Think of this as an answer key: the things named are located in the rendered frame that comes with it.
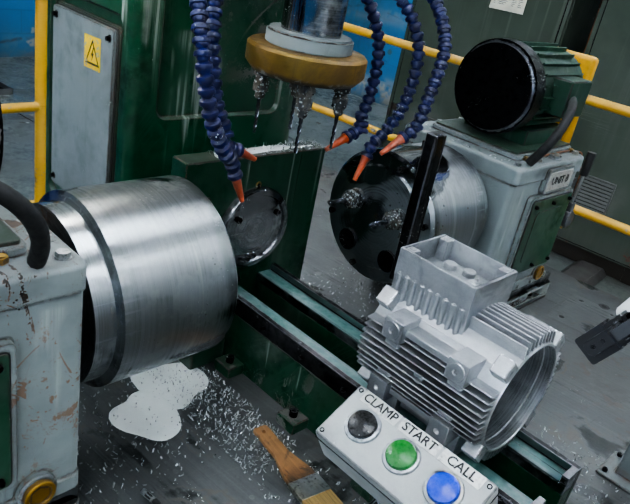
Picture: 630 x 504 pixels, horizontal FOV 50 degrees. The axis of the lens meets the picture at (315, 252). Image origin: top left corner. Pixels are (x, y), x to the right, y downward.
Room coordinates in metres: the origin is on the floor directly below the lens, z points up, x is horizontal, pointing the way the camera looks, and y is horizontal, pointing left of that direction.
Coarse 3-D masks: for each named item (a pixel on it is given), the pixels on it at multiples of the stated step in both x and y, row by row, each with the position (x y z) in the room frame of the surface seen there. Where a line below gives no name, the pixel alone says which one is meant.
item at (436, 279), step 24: (432, 240) 0.86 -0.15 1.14; (456, 240) 0.87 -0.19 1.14; (408, 264) 0.80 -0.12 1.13; (432, 264) 0.78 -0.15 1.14; (456, 264) 0.81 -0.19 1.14; (480, 264) 0.84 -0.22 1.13; (408, 288) 0.79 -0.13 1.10; (432, 288) 0.77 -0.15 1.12; (456, 288) 0.75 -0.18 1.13; (480, 288) 0.74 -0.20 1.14; (504, 288) 0.79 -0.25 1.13; (432, 312) 0.76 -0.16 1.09; (456, 312) 0.74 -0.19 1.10
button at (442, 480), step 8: (440, 472) 0.48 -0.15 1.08; (432, 480) 0.48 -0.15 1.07; (440, 480) 0.48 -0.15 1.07; (448, 480) 0.48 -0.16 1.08; (456, 480) 0.48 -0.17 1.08; (432, 488) 0.47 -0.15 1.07; (440, 488) 0.47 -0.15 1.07; (448, 488) 0.47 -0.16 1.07; (456, 488) 0.47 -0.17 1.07; (432, 496) 0.46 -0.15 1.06; (440, 496) 0.46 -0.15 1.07; (448, 496) 0.46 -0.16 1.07; (456, 496) 0.46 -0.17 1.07
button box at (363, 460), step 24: (360, 408) 0.56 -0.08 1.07; (384, 408) 0.56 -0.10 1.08; (336, 432) 0.53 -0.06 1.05; (384, 432) 0.53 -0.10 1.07; (408, 432) 0.53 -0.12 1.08; (336, 456) 0.53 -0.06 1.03; (360, 456) 0.51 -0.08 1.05; (384, 456) 0.51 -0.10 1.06; (432, 456) 0.50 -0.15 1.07; (456, 456) 0.50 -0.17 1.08; (360, 480) 0.51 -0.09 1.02; (384, 480) 0.49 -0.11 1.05; (408, 480) 0.48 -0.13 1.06; (480, 480) 0.48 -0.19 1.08
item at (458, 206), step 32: (352, 160) 1.22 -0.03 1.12; (384, 160) 1.17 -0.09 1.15; (416, 160) 1.16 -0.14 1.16; (448, 160) 1.22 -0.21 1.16; (352, 192) 1.17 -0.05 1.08; (384, 192) 1.15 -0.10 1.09; (448, 192) 1.14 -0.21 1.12; (480, 192) 1.21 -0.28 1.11; (352, 224) 1.19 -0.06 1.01; (384, 224) 1.09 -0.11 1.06; (448, 224) 1.12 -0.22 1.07; (480, 224) 1.20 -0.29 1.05; (352, 256) 1.18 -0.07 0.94; (384, 256) 1.13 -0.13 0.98
